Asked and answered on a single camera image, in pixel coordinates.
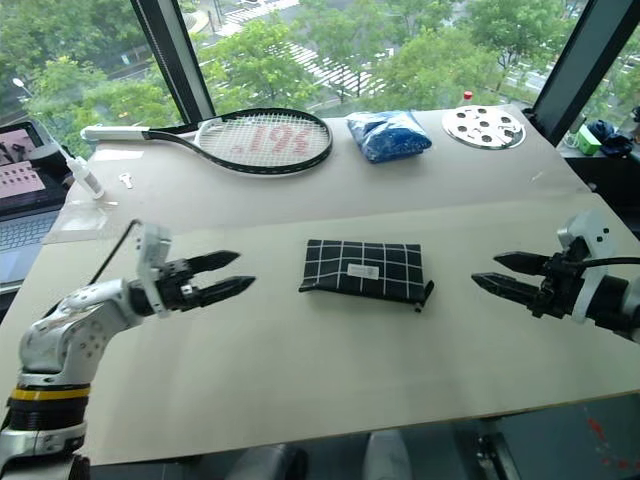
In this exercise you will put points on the small white plastic piece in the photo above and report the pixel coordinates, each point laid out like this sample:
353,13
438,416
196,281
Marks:
127,180

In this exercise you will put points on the clear plastic sheet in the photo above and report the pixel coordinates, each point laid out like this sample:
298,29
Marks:
80,220

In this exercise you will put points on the blue plastic bag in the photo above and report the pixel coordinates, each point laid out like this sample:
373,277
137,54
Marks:
387,135

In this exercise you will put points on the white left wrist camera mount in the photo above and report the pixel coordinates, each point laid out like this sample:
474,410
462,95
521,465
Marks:
150,260

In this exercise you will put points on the grey laptop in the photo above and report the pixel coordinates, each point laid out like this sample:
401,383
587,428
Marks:
25,200

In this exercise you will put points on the round silver perforated disc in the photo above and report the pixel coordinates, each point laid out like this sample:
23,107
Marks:
482,127

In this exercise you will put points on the green box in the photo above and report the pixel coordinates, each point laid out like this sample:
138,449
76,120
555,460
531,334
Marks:
587,141

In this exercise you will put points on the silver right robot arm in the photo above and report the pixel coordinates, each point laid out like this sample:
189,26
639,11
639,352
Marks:
612,300

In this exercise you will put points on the dark blue cloth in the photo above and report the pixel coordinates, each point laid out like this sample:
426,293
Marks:
612,137

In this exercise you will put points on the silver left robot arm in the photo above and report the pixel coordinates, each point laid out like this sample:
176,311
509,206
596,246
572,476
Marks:
65,335

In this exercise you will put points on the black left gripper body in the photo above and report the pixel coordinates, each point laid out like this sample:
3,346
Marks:
177,285

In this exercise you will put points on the white glue tube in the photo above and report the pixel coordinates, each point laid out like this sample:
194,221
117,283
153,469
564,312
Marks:
87,177

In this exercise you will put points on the black white tennis racket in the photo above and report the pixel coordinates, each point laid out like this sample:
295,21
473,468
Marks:
305,160

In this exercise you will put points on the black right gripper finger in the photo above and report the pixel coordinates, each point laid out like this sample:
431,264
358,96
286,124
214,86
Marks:
510,289
525,262

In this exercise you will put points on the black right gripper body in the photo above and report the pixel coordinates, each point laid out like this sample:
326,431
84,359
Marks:
560,285

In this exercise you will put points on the black grid-pattern pouch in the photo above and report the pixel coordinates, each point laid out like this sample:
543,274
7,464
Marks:
350,265

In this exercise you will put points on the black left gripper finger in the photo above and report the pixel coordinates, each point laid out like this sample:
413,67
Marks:
217,261
227,290

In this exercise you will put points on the black table leg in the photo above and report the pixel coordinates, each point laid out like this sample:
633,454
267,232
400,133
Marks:
497,450

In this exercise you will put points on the red bottle cap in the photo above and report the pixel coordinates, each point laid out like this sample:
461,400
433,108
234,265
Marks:
468,96

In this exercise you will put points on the black window frame pillar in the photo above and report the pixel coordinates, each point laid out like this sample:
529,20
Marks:
570,65
175,60

